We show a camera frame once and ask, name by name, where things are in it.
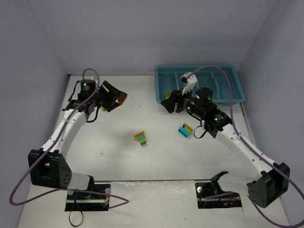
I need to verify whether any brown lego brick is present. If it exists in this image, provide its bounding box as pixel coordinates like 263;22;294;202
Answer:
115;96;127;105

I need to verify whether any yellow black striped lego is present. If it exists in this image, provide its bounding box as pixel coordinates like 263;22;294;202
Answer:
133;131;144;140

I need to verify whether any light blue small lego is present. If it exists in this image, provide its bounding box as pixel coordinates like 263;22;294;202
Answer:
138;135;146;143

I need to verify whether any lime green small lego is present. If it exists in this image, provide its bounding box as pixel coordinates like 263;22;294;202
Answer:
140;139;147;146

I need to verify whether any lime green sloped lego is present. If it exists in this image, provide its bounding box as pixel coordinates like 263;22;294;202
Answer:
165;92;171;99

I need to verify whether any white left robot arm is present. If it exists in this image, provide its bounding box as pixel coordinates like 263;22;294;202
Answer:
28;79;127;191

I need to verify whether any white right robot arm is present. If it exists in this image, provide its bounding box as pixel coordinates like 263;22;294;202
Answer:
161;87;290;208

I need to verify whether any teal divided plastic tray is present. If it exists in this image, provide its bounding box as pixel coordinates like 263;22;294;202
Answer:
154;65;246;106

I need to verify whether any lime green curved lego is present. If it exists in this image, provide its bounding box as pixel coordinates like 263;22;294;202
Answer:
185;127;193;134

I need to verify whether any light blue long lego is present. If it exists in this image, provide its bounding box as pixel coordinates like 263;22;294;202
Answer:
178;126;191;138

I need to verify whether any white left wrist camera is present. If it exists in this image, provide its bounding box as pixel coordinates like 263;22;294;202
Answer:
89;76;99;82

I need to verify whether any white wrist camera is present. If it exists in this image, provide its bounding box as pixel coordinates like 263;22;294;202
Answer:
180;72;198;95
89;76;99;82

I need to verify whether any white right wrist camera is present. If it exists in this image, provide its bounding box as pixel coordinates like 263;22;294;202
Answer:
180;72;198;95

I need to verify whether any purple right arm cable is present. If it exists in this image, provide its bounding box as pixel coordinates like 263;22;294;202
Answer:
186;66;304;227

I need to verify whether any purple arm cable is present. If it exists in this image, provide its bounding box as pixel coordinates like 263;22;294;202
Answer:
186;66;304;227
9;68;130;210

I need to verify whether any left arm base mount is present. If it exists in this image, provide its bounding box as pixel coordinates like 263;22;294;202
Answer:
64;180;112;211

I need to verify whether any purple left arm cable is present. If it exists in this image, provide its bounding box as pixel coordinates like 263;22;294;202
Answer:
9;68;130;210

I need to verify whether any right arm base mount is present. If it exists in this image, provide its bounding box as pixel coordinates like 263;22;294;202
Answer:
195;171;242;209

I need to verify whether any black loose cable loop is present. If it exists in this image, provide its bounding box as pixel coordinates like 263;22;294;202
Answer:
68;194;84;227

